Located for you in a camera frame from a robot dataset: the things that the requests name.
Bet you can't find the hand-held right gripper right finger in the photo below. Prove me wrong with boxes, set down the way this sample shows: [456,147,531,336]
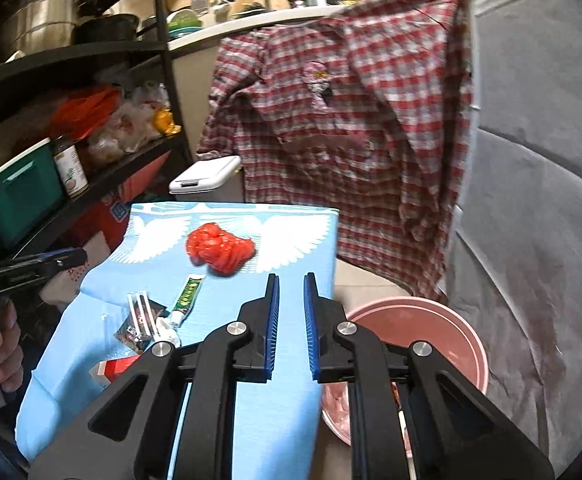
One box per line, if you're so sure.
[303,272,556,480]

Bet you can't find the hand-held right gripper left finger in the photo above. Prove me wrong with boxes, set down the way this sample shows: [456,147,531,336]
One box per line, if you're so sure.
[28,272,282,480]

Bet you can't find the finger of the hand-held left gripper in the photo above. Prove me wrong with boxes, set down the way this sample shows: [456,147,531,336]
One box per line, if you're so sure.
[21,250,90,282]
[16,248,79,260]

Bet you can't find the pink plastic bucket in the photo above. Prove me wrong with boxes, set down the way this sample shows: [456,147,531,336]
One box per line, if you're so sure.
[321,296,490,461]

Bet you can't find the white plastic bag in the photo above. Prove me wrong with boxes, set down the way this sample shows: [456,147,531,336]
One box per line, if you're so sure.
[41,232,112,311]

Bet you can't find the green storage box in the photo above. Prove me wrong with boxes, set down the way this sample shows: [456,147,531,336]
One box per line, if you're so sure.
[0,137,66,248]

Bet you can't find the labelled glass jar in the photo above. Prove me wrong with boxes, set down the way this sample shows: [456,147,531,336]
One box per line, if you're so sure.
[52,135,90,199]

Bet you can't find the green white tube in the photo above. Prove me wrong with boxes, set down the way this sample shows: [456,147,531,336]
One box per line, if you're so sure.
[153,275,206,347]

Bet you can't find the black packet with white sticks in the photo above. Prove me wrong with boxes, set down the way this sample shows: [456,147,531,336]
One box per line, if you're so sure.
[113,290,166,351]

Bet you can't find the red crumpled plastic bag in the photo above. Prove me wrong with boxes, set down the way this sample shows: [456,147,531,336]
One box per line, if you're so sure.
[186,223,256,277]

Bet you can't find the orange cardboard box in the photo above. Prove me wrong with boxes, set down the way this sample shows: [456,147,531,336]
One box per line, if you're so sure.
[71,152,172,256]

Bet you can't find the blue winged printed cloth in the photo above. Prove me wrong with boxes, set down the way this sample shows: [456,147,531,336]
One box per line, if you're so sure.
[15,201,340,480]

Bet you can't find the red white box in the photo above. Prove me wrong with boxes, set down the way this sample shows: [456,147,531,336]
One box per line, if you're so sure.
[90,354,142,391]

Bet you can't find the clear plastic bags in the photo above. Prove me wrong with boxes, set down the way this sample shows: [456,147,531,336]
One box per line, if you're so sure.
[88,82,169,166]

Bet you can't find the white lidded bin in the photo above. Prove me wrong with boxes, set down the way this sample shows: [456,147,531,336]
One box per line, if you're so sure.
[169,155,242,203]

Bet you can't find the yellow packet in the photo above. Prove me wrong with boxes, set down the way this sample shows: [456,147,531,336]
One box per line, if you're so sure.
[152,107,182,136]

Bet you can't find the black shelf rack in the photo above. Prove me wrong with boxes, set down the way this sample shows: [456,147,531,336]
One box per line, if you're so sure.
[0,0,194,261]

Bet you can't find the red plaid shirt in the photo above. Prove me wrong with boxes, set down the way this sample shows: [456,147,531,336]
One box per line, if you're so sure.
[196,0,474,301]

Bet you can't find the large steel pot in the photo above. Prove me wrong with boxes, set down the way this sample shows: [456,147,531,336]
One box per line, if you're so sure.
[0,0,82,61]

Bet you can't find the black cooking pot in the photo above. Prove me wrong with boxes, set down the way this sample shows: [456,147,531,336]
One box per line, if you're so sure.
[73,14,140,45]

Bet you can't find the green dish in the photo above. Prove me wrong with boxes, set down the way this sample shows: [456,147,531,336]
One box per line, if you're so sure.
[166,7,204,41]

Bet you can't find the white kitchen counter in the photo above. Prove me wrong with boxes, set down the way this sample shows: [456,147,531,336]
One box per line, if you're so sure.
[168,2,352,51]

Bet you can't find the wooden cutting board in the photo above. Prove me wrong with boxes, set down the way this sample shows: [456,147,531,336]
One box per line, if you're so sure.
[228,0,292,16]

